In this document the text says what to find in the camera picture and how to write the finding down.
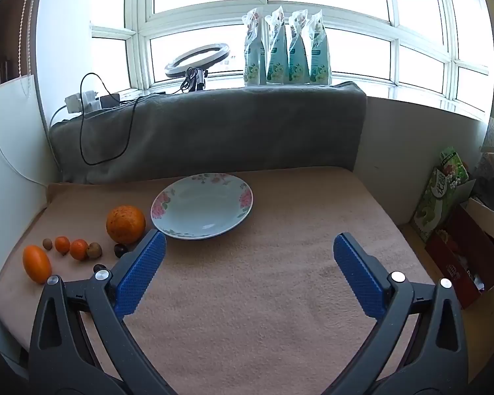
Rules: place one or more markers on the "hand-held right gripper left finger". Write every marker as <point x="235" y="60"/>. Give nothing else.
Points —
<point x="142" y="271"/>

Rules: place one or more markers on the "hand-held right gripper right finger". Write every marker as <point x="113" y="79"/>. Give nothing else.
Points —
<point x="356" y="271"/>

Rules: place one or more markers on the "dark purple plum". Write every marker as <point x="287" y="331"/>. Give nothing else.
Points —
<point x="99" y="267"/>
<point x="120" y="250"/>

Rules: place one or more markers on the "large rough-skinned orange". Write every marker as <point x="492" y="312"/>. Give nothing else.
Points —
<point x="125" y="224"/>

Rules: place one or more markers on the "smooth oval orange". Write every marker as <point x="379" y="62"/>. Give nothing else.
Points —
<point x="36" y="263"/>

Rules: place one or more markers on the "small mandarin orange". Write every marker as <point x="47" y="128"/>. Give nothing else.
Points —
<point x="79" y="249"/>
<point x="62" y="245"/>

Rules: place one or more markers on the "floral rimmed white plate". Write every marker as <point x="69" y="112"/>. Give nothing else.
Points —
<point x="201" y="210"/>

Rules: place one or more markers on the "white side panel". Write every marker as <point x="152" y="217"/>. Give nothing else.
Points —
<point x="12" y="214"/>

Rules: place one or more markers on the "red cardboard box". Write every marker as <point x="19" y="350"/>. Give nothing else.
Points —
<point x="457" y="255"/>

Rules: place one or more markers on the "green snack packet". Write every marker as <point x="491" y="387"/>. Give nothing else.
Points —
<point x="436" y="201"/>

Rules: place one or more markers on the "white power strip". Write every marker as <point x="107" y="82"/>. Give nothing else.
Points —
<point x="76" y="102"/>

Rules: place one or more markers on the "grey blanket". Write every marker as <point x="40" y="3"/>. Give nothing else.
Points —
<point x="230" y="131"/>

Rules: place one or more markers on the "black power adapter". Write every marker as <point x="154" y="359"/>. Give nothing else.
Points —
<point x="110" y="101"/>

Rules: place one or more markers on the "brown bookshelf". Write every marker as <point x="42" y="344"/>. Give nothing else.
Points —
<point x="4" y="28"/>

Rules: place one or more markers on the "white framed window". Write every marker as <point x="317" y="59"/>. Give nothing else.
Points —
<point x="138" y="28"/>

